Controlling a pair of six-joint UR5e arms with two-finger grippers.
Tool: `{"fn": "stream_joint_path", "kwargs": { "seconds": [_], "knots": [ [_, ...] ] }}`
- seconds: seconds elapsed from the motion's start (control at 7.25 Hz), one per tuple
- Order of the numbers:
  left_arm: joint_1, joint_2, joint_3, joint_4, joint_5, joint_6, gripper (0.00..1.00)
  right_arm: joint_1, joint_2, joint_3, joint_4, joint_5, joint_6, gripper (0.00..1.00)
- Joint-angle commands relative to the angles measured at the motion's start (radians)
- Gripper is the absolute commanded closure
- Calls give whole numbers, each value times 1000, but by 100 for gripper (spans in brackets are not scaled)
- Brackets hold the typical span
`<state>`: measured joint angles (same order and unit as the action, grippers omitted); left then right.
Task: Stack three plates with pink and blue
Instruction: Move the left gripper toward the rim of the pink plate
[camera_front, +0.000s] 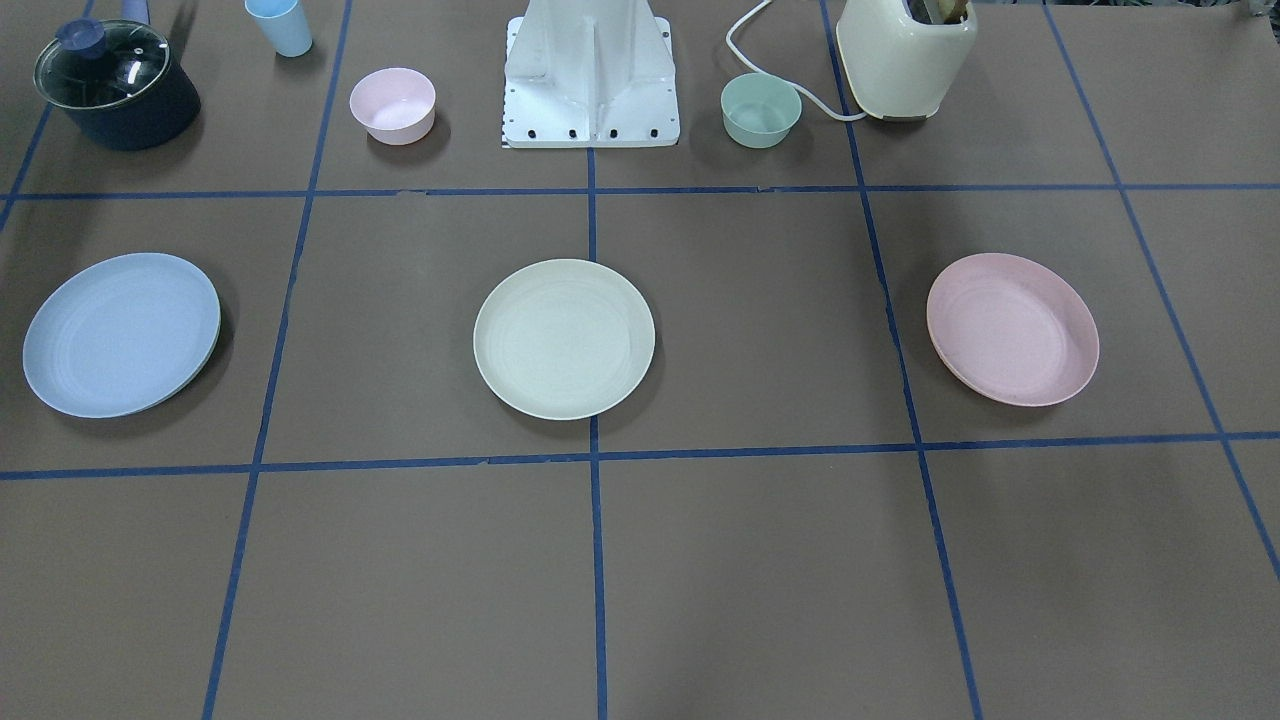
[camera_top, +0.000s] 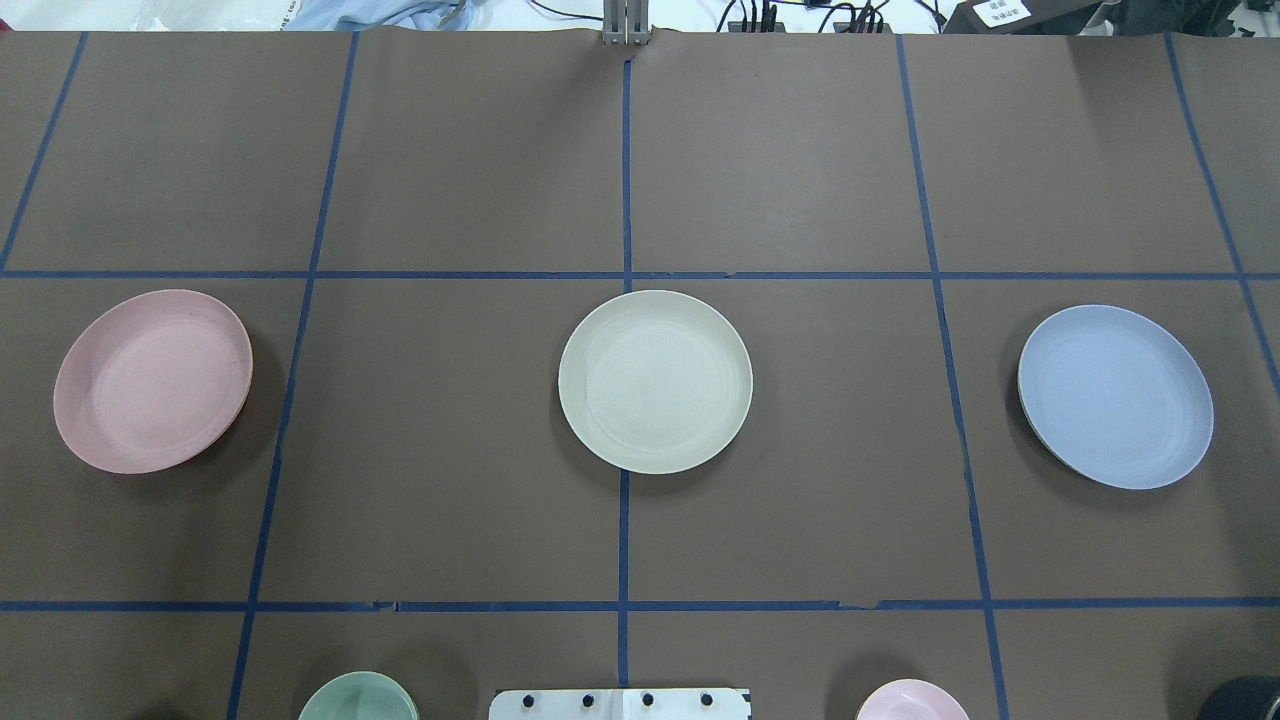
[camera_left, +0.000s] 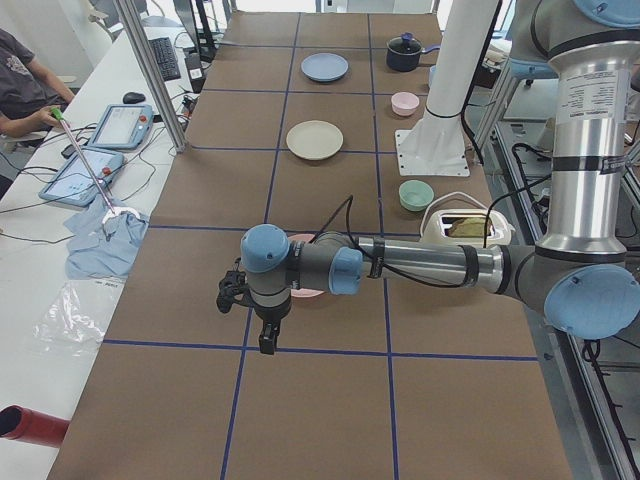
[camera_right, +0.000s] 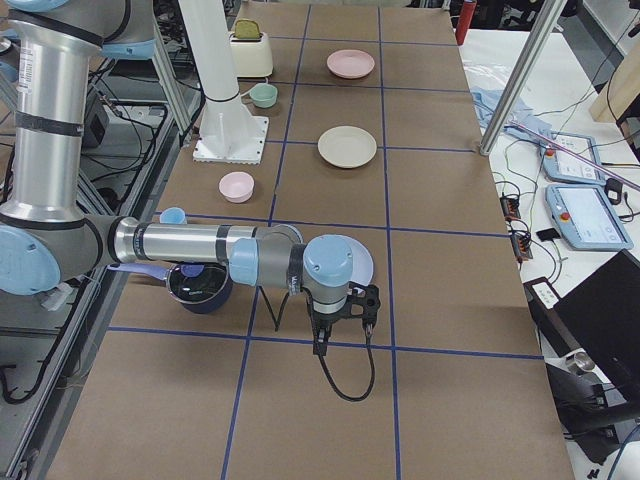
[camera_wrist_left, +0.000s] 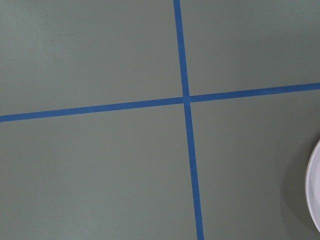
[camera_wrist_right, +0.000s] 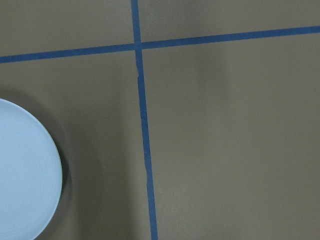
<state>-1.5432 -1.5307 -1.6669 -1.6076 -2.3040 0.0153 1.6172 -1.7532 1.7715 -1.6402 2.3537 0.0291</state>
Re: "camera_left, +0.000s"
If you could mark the pink grabber stick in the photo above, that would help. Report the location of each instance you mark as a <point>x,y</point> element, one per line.
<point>113,211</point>

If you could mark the black computer mouse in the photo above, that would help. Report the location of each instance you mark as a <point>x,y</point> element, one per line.
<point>133,98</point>

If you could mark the pink plate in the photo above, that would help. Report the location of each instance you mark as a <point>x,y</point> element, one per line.
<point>303,292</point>

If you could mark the blue plate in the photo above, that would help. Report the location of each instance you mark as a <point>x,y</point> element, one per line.
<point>324,67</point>

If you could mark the seated person in grey shirt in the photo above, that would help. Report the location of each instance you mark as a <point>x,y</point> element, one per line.
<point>29,91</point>

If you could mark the red cylinder tube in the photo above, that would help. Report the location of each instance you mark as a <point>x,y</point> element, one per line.
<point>34,427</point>

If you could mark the lower teach pendant tablet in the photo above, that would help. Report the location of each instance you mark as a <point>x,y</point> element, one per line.
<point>74,186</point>

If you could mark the upper teach pendant tablet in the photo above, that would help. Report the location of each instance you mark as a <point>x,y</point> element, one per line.
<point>122,126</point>

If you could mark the teach pendant tablet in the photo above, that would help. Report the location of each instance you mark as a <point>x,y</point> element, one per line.
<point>74,186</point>
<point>122,126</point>

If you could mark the pink bowl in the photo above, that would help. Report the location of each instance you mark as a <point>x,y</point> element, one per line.
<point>404,104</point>

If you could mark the black keyboard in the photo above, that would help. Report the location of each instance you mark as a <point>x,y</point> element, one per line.
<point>165,57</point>

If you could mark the light blue cup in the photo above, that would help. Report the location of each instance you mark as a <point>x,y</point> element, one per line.
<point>432,75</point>

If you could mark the light blue cloth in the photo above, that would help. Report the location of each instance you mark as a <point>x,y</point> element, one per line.
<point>103,252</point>

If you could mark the cream toaster with bread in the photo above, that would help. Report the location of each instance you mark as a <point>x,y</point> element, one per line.
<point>464,226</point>

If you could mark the green bowl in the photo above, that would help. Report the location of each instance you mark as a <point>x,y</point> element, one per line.
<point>415,195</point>

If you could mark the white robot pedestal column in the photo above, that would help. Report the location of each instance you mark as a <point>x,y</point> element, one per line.
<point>435,146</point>

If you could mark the dark blue pot with lid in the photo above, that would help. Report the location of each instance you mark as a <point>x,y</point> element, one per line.
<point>405,51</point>

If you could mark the clear plastic bag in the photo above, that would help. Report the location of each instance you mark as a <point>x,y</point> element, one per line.
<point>77,320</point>

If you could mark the cream plate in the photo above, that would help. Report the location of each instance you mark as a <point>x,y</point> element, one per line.
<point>314,140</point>

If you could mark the aluminium frame post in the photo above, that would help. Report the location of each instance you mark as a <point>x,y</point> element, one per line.
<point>132,23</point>

